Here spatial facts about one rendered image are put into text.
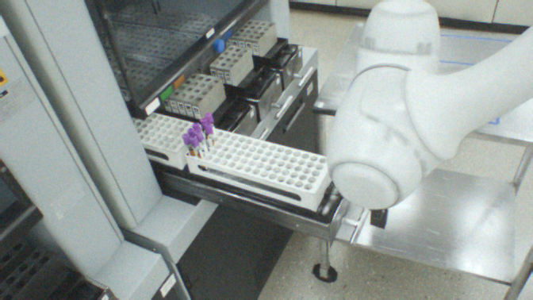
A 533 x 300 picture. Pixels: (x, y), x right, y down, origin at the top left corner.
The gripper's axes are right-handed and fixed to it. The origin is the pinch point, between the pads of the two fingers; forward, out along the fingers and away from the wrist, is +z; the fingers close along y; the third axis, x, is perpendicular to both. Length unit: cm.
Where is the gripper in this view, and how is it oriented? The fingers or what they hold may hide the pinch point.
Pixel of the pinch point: (379, 213)
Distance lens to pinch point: 85.5
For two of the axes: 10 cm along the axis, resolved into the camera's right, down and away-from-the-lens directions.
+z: 1.0, 7.3, 6.8
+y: -4.5, 6.4, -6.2
